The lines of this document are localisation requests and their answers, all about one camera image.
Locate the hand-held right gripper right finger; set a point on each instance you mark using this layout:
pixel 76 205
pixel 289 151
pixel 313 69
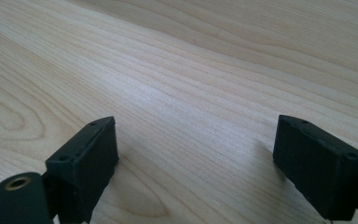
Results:
pixel 317 165

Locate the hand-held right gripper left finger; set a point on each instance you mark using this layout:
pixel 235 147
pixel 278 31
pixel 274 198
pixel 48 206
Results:
pixel 84 168

